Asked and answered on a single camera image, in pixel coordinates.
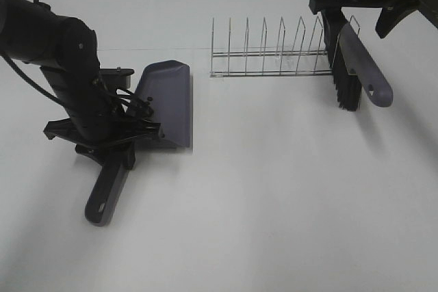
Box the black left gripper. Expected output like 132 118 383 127
42 67 162 170

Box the grey plastic dustpan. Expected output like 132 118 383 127
84 60 192 226

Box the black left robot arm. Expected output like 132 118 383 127
1 0 161 170

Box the chrome wire plate rack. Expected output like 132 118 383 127
209 15 361 79

